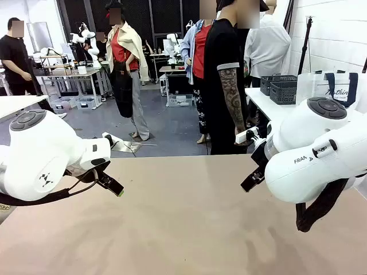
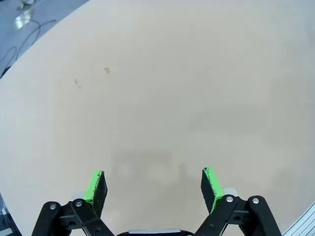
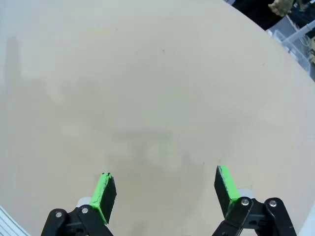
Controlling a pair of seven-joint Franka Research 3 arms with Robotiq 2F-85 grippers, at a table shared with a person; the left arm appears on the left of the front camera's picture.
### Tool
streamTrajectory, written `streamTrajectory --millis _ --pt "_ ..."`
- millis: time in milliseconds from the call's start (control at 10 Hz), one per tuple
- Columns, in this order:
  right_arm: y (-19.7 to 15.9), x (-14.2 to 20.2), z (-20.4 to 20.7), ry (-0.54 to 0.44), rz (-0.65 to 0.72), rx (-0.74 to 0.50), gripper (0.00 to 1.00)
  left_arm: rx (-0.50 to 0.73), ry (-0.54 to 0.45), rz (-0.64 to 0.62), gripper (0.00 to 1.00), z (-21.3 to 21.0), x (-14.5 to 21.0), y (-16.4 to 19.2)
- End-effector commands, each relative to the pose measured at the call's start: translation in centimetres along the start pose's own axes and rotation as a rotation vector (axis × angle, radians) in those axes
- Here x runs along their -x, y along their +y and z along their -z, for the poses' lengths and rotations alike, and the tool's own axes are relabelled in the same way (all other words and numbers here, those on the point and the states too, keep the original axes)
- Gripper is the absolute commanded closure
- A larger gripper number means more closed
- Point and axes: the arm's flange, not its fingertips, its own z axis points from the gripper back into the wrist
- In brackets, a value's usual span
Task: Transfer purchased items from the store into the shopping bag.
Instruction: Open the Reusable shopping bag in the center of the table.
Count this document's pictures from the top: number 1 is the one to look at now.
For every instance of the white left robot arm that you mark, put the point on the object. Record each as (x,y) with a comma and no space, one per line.
(43,149)

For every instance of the silver mannequin base plate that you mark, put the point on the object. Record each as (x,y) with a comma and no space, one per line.
(134,146)

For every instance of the person in white shirt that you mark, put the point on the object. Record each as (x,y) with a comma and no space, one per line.
(266,48)

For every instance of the clear storage box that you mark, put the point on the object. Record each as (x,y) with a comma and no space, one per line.
(86,103)
(180,100)

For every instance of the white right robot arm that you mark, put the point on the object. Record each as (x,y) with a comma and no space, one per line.
(301,137)

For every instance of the person in black shirt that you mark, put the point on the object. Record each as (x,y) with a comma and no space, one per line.
(226,43)

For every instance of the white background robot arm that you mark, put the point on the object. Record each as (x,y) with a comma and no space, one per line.
(90,46)

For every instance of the grey workbench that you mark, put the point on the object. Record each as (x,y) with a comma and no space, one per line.
(83,73)

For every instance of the black tripod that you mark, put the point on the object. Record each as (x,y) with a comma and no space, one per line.
(306,46)

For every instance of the person's right hand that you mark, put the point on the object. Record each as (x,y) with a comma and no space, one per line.
(240,131)

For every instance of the person in black t-shirt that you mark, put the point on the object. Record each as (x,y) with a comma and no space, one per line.
(14,63)

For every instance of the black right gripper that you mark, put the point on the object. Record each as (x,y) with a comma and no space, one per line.
(259,157)

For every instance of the white power strip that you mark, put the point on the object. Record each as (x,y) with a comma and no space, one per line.
(246,137)
(112,139)

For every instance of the white side table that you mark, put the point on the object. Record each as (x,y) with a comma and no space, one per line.
(17,104)
(258,100)

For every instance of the mannequin with cream jacket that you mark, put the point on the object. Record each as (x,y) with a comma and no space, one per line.
(126,57)

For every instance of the tattooed right forearm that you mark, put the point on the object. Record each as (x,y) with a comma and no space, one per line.
(232,97)

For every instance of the black stand pole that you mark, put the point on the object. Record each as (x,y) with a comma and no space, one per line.
(365,65)

